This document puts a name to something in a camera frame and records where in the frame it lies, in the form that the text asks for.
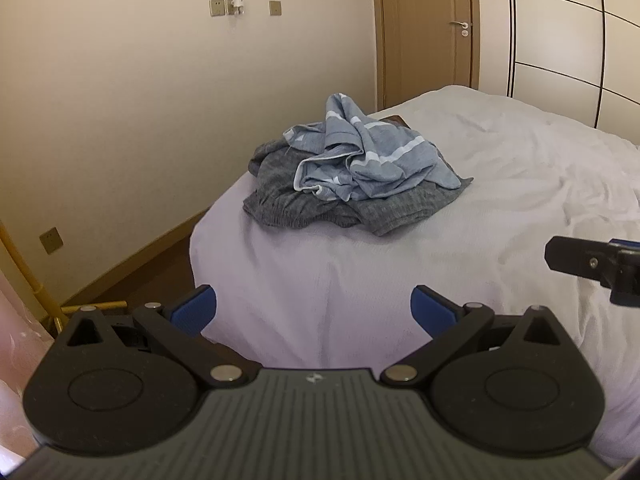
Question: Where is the brown baseboard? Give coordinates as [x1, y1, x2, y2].
[60, 207, 212, 311]

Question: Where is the beige wall socket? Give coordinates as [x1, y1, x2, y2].
[39, 226, 65, 256]

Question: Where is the blue white-striped shirt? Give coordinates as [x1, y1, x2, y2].
[283, 92, 463, 203]

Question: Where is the grey knit garment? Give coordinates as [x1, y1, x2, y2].
[242, 137, 475, 237]

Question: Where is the yellow metal frame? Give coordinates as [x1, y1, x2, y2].
[0, 219, 129, 335]

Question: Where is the brown wooden door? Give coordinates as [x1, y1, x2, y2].
[371, 0, 482, 111]

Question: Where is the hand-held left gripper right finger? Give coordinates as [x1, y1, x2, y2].
[381, 284, 566, 388]

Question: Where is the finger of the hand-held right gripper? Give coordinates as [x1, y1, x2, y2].
[544, 235, 640, 307]

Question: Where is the white panelled wardrobe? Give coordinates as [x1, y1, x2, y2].
[504, 0, 640, 150]

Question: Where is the pink plastic sheet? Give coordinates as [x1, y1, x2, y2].
[0, 267, 57, 463]

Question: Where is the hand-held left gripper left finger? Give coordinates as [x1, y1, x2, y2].
[52, 284, 262, 388]

